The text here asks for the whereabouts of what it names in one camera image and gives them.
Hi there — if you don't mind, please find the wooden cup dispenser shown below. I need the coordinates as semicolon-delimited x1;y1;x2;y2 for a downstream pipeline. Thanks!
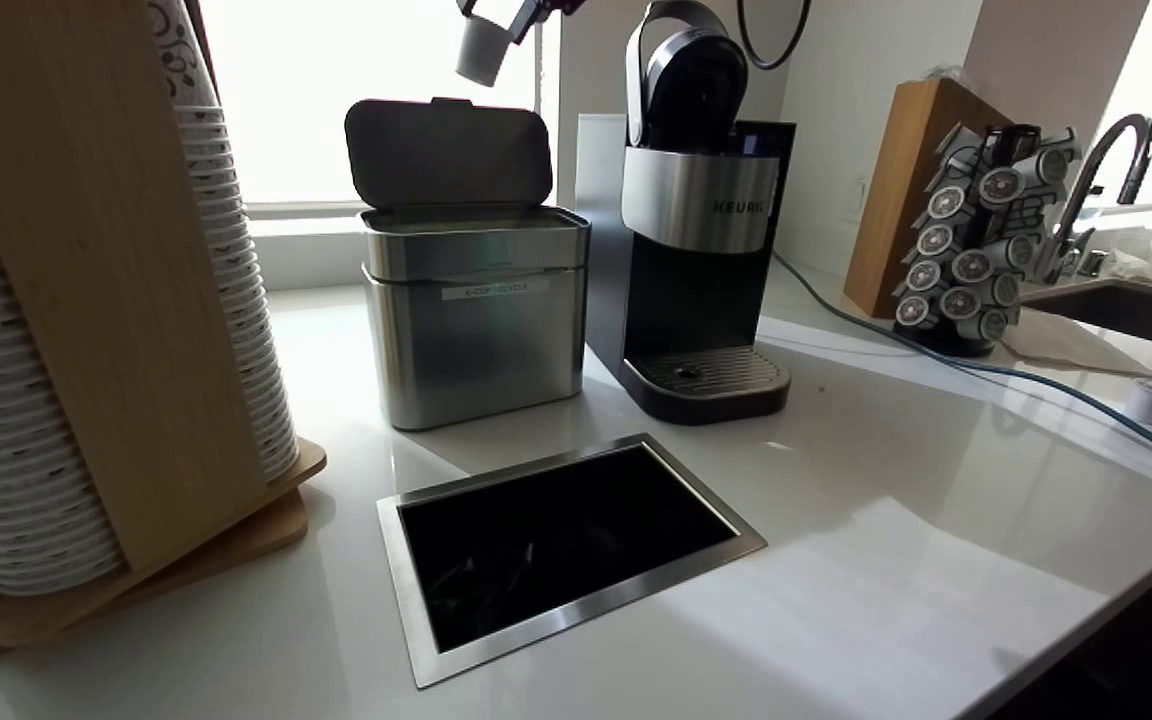
0;0;333;673

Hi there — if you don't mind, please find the maroon-lidded coffee pod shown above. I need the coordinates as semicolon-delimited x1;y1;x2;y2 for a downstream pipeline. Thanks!
451;11;520;92

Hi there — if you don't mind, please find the silver metal countertop bin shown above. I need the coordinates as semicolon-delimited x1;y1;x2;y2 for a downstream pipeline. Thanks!
339;92;597;438

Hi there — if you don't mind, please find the white-lidded coffee pod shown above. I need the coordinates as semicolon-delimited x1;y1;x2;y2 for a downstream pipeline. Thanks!
938;286;987;328
977;166;1029;213
927;179;971;225
892;293;941;331
952;244;1003;289
904;258;948;297
912;219;962;260

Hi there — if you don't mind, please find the black power cable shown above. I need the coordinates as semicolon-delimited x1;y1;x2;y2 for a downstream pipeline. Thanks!
772;247;904;336

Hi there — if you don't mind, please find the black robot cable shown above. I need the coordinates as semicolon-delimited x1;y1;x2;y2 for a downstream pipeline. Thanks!
731;0;815;76

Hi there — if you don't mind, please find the dark sink basin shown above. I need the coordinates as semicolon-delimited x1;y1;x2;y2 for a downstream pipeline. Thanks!
1022;271;1152;361

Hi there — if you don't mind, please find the black wire pod carousel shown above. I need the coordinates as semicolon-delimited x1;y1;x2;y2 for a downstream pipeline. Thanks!
887;122;1085;361

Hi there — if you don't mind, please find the white paper cup stack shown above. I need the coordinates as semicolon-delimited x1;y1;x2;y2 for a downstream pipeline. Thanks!
145;0;303;488
0;113;129;600

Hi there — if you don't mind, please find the black silver Keurig coffeemaker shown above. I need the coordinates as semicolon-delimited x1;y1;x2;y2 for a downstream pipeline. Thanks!
585;0;802;427

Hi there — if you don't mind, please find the steel countertop trash chute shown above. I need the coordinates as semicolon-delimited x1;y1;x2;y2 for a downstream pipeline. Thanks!
372;427;770;692

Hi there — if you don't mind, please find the dark curved faucet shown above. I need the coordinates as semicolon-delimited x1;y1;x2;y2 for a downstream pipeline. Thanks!
1054;108;1152;275

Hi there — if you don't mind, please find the wooden box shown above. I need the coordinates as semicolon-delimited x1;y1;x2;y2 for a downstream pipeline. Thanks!
843;71;1022;322

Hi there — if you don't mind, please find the white wall plate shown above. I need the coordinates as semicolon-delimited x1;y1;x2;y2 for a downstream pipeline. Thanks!
572;108;629;213

